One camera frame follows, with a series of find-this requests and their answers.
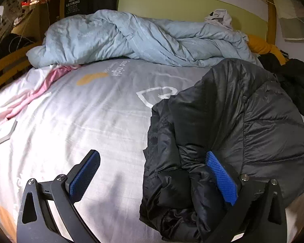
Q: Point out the grey patterned cloth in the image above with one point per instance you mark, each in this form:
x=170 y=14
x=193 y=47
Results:
x=15 y=5

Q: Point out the white desk lamp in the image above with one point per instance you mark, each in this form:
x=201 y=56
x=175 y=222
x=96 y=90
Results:
x=3 y=135

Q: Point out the dark coat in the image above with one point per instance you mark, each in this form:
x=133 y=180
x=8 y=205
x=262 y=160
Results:
x=299 y=81

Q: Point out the white garment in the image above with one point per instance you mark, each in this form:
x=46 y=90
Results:
x=223 y=16

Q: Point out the yellow pillow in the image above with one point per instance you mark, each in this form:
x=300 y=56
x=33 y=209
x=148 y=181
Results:
x=258 y=45

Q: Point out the pink and white cloth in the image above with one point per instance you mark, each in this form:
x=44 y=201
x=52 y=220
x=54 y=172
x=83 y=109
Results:
x=40 y=91

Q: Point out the pastel checked hanging curtain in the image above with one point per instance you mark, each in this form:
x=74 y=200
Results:
x=291 y=17

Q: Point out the light blue duvet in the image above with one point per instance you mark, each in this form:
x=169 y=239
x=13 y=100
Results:
x=103 y=38

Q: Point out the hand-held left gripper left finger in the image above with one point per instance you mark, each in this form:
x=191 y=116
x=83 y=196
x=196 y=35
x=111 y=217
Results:
x=83 y=176

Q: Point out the grey printed bed sheet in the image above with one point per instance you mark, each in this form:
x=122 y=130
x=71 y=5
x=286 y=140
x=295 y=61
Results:
x=91 y=119

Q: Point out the brown cardboard box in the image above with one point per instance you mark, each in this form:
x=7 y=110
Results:
x=33 y=22

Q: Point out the black down jacket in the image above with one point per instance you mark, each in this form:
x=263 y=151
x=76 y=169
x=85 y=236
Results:
x=243 y=119

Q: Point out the dark bag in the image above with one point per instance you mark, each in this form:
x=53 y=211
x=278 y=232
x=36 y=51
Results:
x=10 y=48

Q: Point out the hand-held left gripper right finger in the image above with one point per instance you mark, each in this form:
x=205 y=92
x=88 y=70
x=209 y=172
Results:
x=223 y=179

